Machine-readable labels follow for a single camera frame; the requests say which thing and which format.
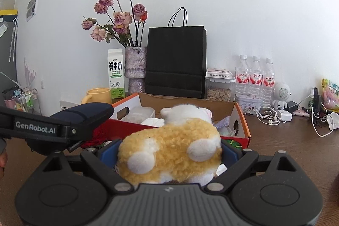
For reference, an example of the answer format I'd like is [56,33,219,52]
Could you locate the navy zipper pouch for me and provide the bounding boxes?
[50,103,114,141]

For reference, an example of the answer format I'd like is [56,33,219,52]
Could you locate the yellow plush toy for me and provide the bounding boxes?
[116,118,222,186]

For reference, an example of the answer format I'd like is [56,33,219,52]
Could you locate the iridescent plastic bag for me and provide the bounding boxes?
[218,126,237,137]

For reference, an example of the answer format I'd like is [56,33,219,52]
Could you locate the purple fabric pouch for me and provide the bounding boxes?
[214,116,230,129]

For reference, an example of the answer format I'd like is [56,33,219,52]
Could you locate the white leaflet board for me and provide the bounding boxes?
[59,100,78,111]

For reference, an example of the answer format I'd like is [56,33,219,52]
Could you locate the yellow ceramic mug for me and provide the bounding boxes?
[81,88,112,104]

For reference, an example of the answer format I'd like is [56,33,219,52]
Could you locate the white charger block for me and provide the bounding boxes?
[276,110,292,122]

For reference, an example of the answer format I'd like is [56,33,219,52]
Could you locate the white earphones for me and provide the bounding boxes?
[256,104,286,126]

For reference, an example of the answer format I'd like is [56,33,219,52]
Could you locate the decorated tin box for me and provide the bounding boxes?
[235,93,262,115]

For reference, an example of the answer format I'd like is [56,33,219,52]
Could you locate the red cardboard box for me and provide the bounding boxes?
[82,93,251,148]

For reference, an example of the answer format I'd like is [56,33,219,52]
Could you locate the white milk carton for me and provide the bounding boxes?
[107,49,125,99]

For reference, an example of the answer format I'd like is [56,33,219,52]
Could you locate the white robot speaker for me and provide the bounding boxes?
[272,82,291,110]

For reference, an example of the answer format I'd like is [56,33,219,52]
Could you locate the black phone stand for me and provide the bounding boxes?
[311,87,322,120]

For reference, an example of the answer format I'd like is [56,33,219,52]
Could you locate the water bottle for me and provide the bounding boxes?
[235,54,249,95]
[248,56,263,97]
[260,58,275,104]

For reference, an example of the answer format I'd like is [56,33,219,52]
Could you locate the snack packet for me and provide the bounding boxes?
[321,79,339,112]

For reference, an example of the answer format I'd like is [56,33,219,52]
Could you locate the clear seed container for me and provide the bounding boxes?
[205,78,235,102]

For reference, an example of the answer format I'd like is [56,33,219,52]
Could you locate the purple flower vase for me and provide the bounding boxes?
[125,46,147,95]

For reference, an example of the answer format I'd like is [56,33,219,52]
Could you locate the white paper box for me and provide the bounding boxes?
[206,68,233,79]

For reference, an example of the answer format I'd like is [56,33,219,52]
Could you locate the dried pink flowers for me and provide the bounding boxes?
[81,0,148,48]

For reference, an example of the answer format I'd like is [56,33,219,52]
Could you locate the black paper bag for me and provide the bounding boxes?
[145,7,207,99]

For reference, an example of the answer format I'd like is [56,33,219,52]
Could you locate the wire storage rack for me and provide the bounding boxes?
[2,87,41,115]

